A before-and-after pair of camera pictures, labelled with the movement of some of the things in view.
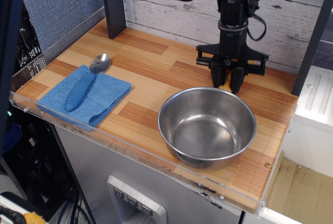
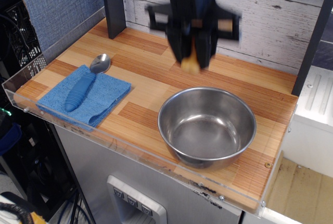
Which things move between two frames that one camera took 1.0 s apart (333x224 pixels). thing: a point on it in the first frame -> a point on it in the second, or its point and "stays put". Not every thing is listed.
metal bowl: x=206 y=127 stays put
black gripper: x=232 y=48 -> x=192 y=9
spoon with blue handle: x=99 y=64 stays put
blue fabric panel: x=58 y=1 stays put
